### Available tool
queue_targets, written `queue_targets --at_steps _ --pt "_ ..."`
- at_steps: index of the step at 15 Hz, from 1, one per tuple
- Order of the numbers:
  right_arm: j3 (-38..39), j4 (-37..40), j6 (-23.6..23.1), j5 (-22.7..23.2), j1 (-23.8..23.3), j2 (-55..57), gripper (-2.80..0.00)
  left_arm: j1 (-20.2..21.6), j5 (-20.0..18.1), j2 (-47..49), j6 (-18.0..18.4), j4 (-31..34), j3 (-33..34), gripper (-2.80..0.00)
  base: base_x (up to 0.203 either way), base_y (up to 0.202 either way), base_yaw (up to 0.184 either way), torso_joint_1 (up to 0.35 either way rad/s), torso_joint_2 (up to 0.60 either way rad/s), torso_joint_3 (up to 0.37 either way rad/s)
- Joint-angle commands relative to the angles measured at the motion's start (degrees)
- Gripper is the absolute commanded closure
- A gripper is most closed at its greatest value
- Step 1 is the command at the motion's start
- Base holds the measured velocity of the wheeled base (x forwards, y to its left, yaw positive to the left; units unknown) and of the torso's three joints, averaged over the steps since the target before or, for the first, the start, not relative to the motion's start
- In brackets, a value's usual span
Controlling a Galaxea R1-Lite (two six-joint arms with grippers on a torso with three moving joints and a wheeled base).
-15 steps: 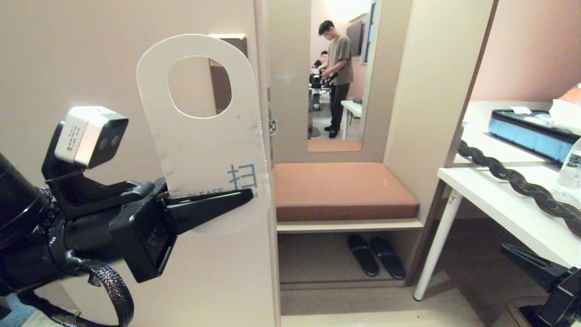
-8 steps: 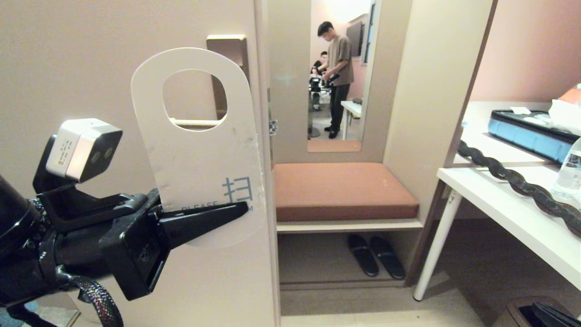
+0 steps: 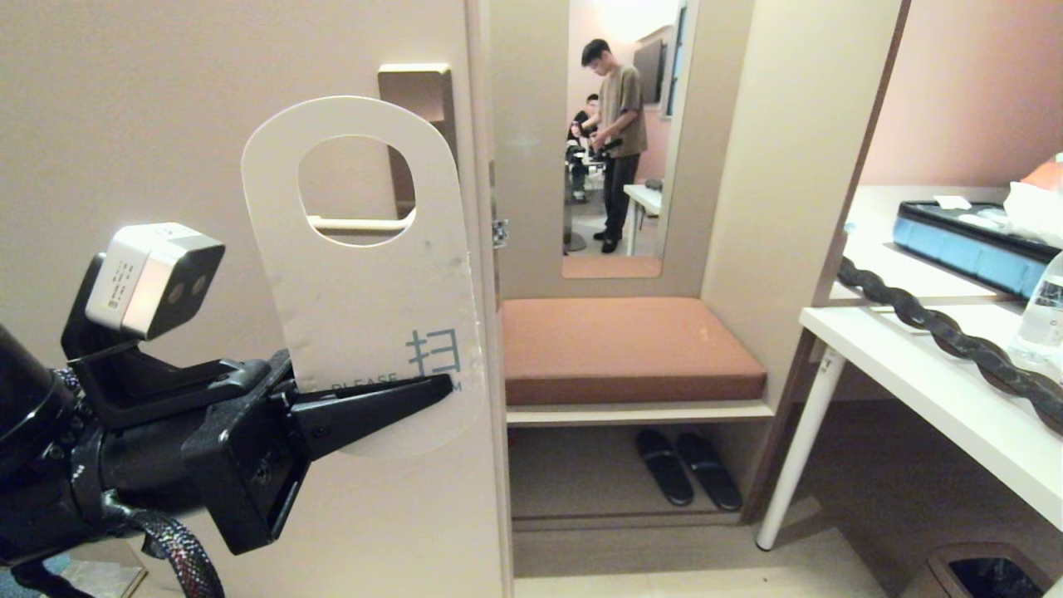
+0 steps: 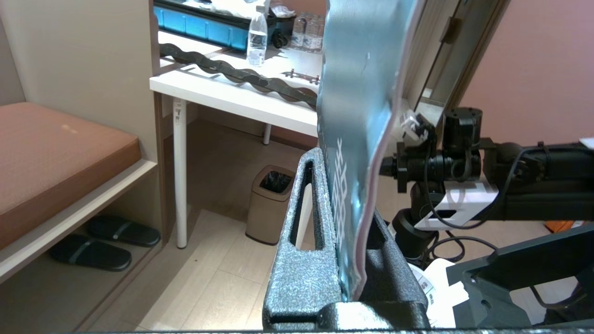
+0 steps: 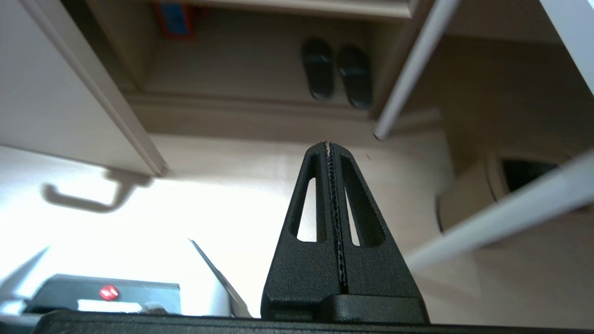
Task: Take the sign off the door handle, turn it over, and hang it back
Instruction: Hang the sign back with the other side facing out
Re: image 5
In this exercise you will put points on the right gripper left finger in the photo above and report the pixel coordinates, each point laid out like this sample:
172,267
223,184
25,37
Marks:
301,273

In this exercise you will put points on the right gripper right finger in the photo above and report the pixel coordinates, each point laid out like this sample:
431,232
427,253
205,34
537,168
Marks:
376,271

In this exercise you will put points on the white door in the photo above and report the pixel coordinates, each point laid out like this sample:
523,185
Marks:
51,88

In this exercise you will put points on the round wooden bin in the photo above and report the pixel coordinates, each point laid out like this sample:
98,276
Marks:
473,195

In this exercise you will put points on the wooden open cabinet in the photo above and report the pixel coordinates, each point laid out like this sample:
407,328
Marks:
241,116

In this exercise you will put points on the black slipper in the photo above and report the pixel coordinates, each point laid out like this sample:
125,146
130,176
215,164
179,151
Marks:
318,67
356,76

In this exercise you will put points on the blue and orange box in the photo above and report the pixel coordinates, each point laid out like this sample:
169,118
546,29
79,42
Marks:
175,19

